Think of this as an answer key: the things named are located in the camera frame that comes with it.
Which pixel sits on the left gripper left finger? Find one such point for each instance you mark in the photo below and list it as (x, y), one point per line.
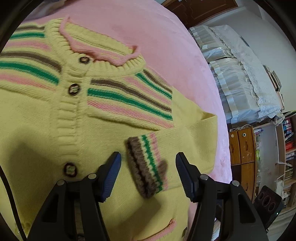
(106, 176)

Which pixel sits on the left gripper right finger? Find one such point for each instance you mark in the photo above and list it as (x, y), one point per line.
(189, 176)

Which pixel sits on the pink bed blanket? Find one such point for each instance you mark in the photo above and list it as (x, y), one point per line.
(180, 69)

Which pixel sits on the bookshelf with books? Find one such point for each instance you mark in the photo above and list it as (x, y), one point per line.
(285, 180)

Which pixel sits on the yellow striped knit cardigan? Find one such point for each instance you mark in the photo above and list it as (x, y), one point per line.
(70, 97)

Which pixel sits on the brown wooden door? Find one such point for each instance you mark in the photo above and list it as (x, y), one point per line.
(193, 12)

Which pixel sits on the wooden drawer cabinet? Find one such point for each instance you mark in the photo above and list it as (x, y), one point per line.
(242, 148)

